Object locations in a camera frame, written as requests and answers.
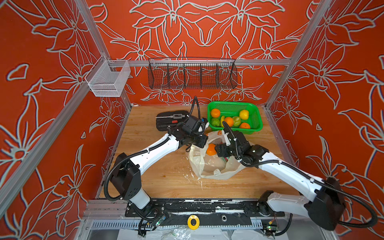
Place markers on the yellow round button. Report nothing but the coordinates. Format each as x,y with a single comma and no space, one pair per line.
193,222

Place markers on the green plastic basket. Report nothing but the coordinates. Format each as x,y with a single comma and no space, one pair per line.
232,109

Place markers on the green apple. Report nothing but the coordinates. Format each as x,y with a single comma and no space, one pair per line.
237,121

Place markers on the silver metal tap wrench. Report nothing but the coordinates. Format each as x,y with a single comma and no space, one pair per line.
174,116

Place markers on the orange printed plastic bag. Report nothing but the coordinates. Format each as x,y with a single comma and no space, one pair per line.
212,167

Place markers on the black wire mesh basket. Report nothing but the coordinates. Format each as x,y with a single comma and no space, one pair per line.
192,73

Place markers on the black plastic tool case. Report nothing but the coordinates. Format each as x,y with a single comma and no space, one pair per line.
163,124

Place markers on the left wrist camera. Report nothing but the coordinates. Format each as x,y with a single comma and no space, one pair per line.
203,123

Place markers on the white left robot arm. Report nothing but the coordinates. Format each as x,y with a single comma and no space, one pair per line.
123,181

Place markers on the white wire mesh basket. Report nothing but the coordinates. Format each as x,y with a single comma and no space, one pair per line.
108,78

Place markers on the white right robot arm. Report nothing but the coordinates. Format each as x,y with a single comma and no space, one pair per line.
323,201

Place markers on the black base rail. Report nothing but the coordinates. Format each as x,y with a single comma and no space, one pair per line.
243,213

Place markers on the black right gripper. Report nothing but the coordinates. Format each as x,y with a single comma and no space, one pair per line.
223,147

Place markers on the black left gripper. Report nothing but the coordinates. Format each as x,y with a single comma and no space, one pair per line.
203,137

